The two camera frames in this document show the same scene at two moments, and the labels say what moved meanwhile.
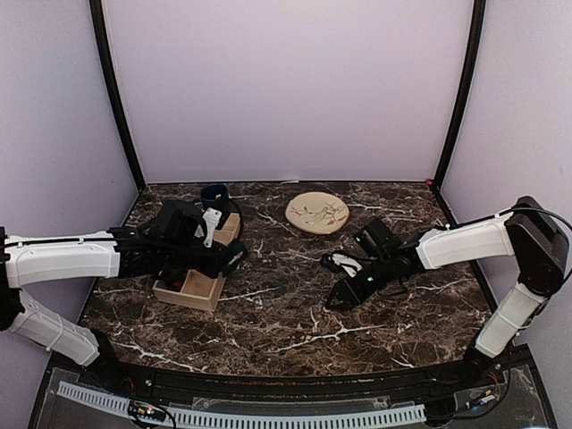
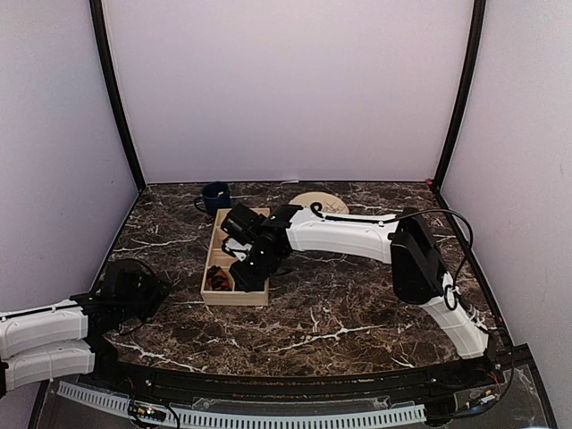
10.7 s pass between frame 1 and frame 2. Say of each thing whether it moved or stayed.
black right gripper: moved
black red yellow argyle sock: moved
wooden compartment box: moved
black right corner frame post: stayed
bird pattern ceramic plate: stayed
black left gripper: moved
